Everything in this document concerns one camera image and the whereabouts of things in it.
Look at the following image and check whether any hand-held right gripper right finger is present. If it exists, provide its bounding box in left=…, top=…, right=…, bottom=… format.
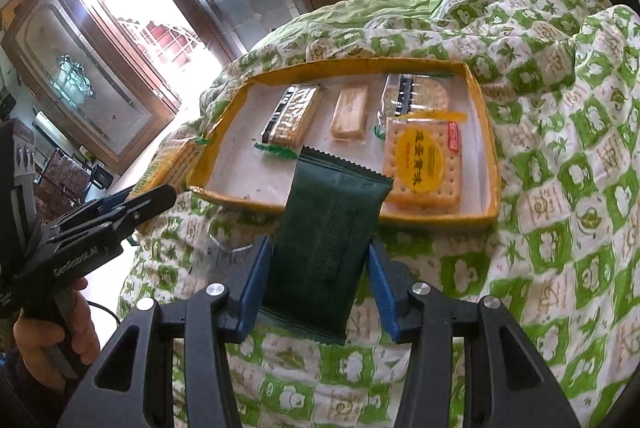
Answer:
left=365, top=238, right=583, bottom=428

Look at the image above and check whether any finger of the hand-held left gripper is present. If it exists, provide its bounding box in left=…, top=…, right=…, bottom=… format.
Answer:
left=57, top=185, right=178, bottom=243
left=52, top=192, right=147, bottom=236

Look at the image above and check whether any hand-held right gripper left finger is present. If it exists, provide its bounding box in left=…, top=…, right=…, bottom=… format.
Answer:
left=57, top=235, right=273, bottom=428

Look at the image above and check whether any clear plastic bag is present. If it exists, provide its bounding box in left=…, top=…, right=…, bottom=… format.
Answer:
left=202, top=235, right=256, bottom=271

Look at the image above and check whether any cracker packet outside tray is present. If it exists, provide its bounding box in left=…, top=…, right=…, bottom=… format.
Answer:
left=127, top=135, right=207, bottom=209

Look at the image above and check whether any dark green snack packet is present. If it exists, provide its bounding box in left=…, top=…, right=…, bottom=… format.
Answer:
left=261, top=145, right=394, bottom=347

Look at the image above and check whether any yellow-rimmed white tray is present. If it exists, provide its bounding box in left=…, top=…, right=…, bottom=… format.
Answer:
left=187, top=57, right=502, bottom=229

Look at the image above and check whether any square cracker packet yellow label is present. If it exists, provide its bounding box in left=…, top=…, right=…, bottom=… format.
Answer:
left=372, top=108, right=468, bottom=211

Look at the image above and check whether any small beige cracker packet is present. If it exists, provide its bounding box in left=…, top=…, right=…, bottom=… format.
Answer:
left=330, top=83, right=371, bottom=140

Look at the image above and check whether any person's left forearm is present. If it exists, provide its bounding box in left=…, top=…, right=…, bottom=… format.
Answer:
left=0, top=348, right=56, bottom=428

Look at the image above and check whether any person's left hand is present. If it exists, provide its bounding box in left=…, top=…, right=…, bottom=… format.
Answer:
left=12, top=275, right=102, bottom=380

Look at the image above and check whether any patterned brown chair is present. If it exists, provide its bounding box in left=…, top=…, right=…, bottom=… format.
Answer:
left=37, top=147, right=93, bottom=215

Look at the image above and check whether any open wooden glass door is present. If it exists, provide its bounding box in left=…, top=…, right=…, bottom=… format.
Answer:
left=2, top=0, right=182, bottom=164

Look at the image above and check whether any rectangular cracker packet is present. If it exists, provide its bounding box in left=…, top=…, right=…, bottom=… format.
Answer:
left=254, top=83, right=323, bottom=159

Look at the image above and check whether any red outdoor staircase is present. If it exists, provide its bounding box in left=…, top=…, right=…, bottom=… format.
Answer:
left=112, top=16, right=201, bottom=64

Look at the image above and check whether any round cracker packet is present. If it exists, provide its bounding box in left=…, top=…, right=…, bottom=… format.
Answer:
left=375, top=74, right=453, bottom=139

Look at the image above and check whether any green white printed blanket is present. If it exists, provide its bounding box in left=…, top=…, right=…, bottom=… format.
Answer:
left=117, top=0, right=640, bottom=428

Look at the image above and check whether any black cable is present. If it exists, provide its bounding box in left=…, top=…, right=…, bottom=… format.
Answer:
left=86, top=301, right=122, bottom=325

